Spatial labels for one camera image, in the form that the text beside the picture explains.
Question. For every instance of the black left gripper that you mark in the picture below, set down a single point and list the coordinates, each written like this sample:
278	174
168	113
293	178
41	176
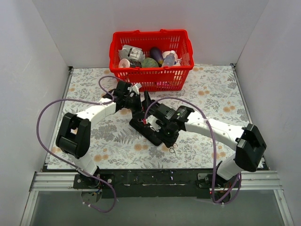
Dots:
138	106

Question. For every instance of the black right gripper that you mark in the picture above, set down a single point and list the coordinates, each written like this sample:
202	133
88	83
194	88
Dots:
146	130

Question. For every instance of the black zip tool case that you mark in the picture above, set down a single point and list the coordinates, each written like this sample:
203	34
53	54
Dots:
137	121

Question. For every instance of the silver straight hair scissors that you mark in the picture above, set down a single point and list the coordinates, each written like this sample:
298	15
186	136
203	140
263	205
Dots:
172	149

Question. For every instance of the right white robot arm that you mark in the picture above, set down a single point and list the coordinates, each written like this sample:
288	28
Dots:
247	142

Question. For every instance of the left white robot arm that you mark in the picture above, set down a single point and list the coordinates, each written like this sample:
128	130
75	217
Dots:
75	130

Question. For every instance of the white paper cup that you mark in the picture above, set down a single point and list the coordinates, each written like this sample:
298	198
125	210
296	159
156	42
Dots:
124	63

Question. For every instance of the green round melon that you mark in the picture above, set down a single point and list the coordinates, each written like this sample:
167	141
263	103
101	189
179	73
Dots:
149	63

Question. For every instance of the crumpled silver foil pouch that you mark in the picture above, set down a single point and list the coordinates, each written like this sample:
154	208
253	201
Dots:
131	53

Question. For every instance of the floral table mat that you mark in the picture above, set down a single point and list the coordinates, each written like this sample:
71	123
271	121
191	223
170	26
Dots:
115	144

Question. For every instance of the red plastic shopping basket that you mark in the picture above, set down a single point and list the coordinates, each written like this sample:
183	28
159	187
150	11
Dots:
155	78

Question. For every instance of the purple eggplant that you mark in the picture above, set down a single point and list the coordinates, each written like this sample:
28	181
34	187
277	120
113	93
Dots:
156	54

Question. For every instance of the white pump bottle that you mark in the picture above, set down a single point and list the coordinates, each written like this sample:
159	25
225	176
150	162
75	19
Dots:
178	62

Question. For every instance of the clear plastic bottle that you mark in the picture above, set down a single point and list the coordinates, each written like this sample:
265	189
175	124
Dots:
169	60

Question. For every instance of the white bowl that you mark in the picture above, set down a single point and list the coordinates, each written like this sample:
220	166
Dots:
166	53

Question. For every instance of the black table edge rail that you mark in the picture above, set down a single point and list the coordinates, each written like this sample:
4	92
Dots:
127	183

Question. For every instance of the aluminium frame rail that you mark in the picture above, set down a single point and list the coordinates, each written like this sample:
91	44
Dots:
258	201

